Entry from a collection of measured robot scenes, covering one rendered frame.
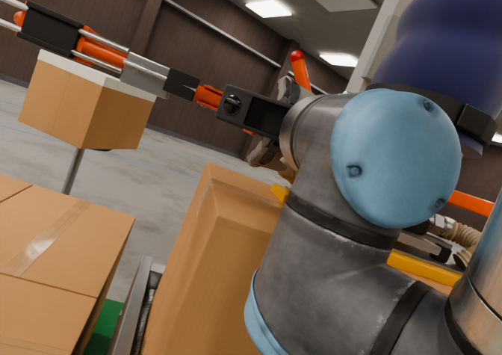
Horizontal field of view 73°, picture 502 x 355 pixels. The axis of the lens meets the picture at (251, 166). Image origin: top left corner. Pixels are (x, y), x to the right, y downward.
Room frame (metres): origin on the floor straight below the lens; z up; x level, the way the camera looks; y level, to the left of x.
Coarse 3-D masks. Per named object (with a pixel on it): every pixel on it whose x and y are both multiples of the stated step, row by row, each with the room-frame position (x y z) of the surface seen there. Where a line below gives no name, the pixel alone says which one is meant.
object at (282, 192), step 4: (276, 184) 0.73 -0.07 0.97; (272, 188) 0.72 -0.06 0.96; (276, 188) 0.70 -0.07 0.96; (280, 188) 0.69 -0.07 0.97; (284, 188) 0.70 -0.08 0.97; (288, 188) 0.71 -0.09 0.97; (276, 192) 0.69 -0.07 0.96; (280, 192) 0.67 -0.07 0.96; (284, 192) 0.66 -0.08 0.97; (288, 192) 0.67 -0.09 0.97; (276, 196) 0.68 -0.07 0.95; (280, 196) 0.66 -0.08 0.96; (284, 196) 0.64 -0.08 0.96; (280, 200) 0.65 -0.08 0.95; (284, 200) 0.64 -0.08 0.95
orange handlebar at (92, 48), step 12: (84, 48) 0.48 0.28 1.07; (96, 48) 0.48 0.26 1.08; (108, 48) 0.49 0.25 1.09; (108, 60) 0.49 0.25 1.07; (120, 60) 0.49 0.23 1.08; (204, 84) 0.52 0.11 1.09; (204, 96) 0.52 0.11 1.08; (216, 96) 0.52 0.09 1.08; (216, 108) 0.53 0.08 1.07; (456, 192) 0.54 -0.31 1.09; (456, 204) 0.53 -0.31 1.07; (468, 204) 0.51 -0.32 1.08; (480, 204) 0.49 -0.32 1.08; (492, 204) 0.47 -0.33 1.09
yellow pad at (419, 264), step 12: (396, 252) 0.50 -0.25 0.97; (408, 252) 0.52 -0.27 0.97; (420, 252) 0.56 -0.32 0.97; (444, 252) 0.55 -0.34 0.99; (396, 264) 0.49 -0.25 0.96; (408, 264) 0.49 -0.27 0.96; (420, 264) 0.50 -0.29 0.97; (432, 264) 0.52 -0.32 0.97; (444, 264) 0.54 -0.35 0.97; (420, 276) 0.50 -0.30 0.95; (432, 276) 0.50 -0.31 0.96; (444, 276) 0.51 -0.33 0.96; (456, 276) 0.51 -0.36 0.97
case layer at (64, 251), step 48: (0, 192) 1.08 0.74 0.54; (48, 192) 1.23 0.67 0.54; (0, 240) 0.83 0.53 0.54; (48, 240) 0.92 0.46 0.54; (96, 240) 1.03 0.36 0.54; (0, 288) 0.67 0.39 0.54; (48, 288) 0.73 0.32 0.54; (96, 288) 0.80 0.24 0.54; (0, 336) 0.56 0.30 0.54; (48, 336) 0.60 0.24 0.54
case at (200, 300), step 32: (224, 192) 0.52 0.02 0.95; (256, 192) 0.64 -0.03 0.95; (192, 224) 0.59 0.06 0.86; (224, 224) 0.39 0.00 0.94; (256, 224) 0.42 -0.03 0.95; (192, 256) 0.45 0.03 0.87; (224, 256) 0.40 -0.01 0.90; (256, 256) 0.40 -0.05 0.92; (160, 288) 0.70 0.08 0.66; (192, 288) 0.39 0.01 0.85; (224, 288) 0.40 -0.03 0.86; (448, 288) 0.49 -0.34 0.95; (160, 320) 0.51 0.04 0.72; (192, 320) 0.39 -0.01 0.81; (224, 320) 0.40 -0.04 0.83; (160, 352) 0.40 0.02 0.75; (192, 352) 0.40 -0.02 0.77; (224, 352) 0.41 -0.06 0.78; (256, 352) 0.41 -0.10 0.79
